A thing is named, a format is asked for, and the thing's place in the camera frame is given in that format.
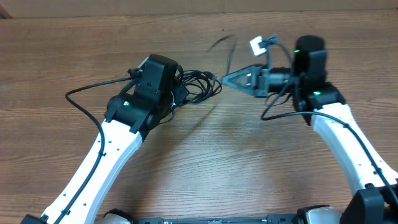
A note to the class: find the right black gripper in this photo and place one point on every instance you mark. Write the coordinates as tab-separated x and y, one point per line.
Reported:
259	89

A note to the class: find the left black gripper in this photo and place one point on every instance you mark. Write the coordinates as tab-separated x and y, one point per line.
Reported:
180	91

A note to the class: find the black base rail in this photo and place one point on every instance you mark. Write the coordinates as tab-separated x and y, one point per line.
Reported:
214	221

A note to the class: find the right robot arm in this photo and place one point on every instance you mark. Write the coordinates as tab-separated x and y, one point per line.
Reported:
372	181

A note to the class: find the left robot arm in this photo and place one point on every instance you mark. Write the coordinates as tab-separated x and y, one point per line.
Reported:
130	115

